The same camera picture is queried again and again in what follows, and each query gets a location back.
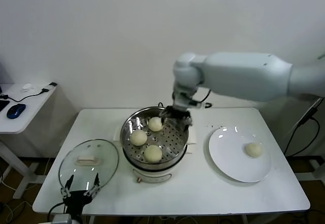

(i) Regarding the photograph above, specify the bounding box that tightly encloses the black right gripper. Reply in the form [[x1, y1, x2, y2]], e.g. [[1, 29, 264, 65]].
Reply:
[[159, 106, 194, 133]]

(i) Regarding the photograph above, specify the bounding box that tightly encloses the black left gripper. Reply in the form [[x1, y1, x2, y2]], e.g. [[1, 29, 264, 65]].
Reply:
[[60, 172, 100, 217]]

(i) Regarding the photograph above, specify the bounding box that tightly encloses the white steamed baozi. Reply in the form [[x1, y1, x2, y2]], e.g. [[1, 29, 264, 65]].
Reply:
[[148, 116, 164, 133], [244, 142, 263, 158], [130, 130, 148, 147], [144, 144, 163, 164]]

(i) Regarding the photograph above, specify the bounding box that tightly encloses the round glass pot lid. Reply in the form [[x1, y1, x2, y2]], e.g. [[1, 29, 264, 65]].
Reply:
[[58, 139, 120, 193]]

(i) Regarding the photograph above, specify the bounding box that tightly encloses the perforated steel steamer basket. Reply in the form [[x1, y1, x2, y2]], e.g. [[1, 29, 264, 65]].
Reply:
[[119, 107, 189, 171]]

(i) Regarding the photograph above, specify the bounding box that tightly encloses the stainless steel steamer pot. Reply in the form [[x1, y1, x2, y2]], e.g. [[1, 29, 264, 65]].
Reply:
[[112, 126, 198, 184]]

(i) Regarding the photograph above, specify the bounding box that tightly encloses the large white plate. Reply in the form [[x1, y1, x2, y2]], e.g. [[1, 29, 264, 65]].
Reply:
[[208, 126, 272, 183]]

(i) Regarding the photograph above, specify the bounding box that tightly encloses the white side desk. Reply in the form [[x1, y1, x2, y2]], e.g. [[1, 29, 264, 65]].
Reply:
[[0, 83, 58, 201]]

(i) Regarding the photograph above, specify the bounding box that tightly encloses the blue computer mouse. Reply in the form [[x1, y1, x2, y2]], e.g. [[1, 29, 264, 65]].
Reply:
[[6, 104, 26, 119]]

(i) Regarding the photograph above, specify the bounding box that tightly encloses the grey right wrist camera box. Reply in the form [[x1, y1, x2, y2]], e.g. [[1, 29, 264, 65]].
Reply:
[[172, 89, 204, 109]]

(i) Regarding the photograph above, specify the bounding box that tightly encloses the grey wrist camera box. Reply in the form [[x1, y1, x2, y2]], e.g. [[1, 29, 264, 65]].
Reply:
[[172, 89, 204, 109], [52, 213, 73, 224]]

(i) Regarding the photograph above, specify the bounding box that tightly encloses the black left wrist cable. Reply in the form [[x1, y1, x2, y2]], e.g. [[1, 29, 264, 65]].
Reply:
[[48, 201, 67, 222]]

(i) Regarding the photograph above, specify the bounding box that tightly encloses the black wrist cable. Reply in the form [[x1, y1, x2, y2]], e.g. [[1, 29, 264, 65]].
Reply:
[[48, 201, 67, 222], [189, 88, 213, 108]]

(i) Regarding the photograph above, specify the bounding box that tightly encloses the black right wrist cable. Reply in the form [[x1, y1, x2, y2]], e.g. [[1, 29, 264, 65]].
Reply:
[[189, 88, 213, 108]]

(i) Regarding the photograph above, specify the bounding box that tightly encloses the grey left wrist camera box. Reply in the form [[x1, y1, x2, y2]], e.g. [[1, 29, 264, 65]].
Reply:
[[52, 213, 73, 224]]

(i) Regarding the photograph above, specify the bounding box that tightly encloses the black cable with adapter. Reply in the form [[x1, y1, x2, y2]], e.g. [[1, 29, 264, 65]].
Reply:
[[0, 82, 57, 103]]

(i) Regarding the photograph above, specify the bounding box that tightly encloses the black cable with power brick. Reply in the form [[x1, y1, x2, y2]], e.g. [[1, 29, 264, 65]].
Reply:
[[283, 99, 320, 157]]

